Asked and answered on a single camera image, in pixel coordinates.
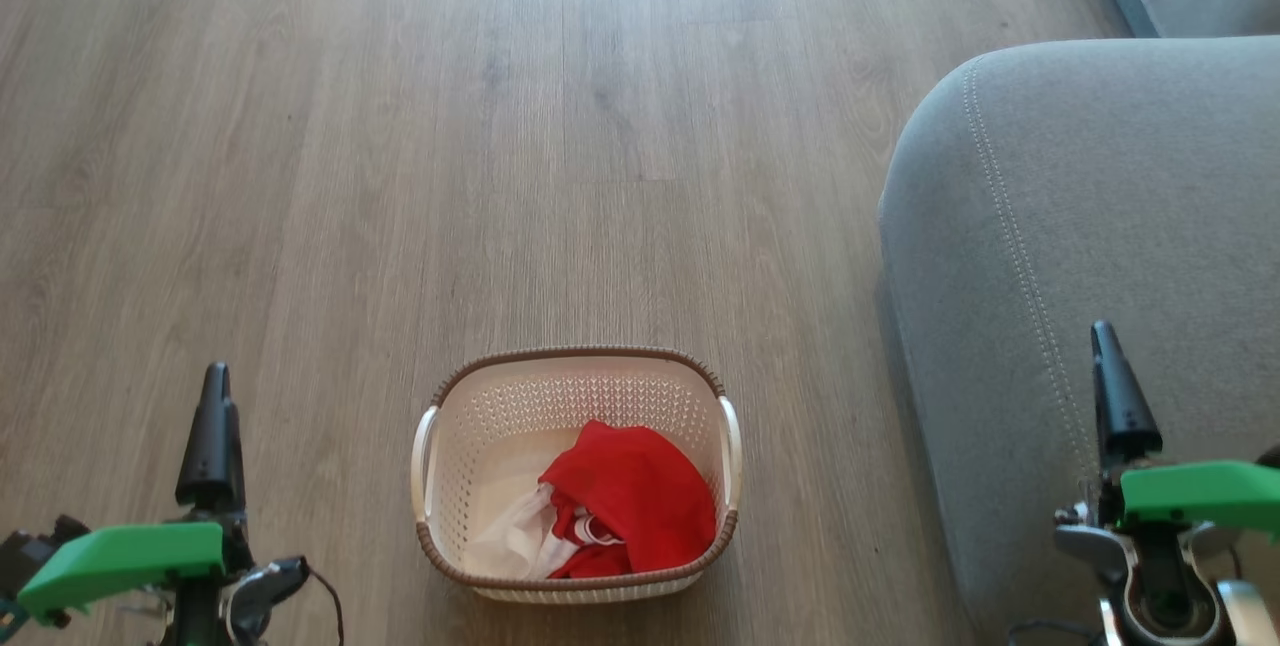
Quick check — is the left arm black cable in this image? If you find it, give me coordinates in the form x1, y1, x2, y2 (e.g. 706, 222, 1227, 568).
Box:
305, 566, 346, 646

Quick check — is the grey fabric sofa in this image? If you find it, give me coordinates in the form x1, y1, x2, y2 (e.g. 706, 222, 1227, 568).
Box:
878, 36, 1280, 646

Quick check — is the cream plastic laundry basket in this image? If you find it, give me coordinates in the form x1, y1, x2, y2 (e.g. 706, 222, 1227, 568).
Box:
410, 345, 743, 605

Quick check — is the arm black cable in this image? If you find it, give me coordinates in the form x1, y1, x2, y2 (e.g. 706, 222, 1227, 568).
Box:
305, 566, 346, 646
1008, 619, 1101, 646

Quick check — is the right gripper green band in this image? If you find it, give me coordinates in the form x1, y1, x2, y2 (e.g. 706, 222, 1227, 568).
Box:
1090, 321, 1280, 627

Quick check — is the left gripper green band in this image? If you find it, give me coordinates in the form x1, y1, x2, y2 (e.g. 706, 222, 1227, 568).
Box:
18, 362, 256, 646

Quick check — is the white and red garment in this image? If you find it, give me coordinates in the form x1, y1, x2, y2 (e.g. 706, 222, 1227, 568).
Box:
465, 482, 633, 581

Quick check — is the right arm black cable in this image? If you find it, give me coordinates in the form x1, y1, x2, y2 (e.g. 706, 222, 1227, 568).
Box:
1008, 619, 1101, 646

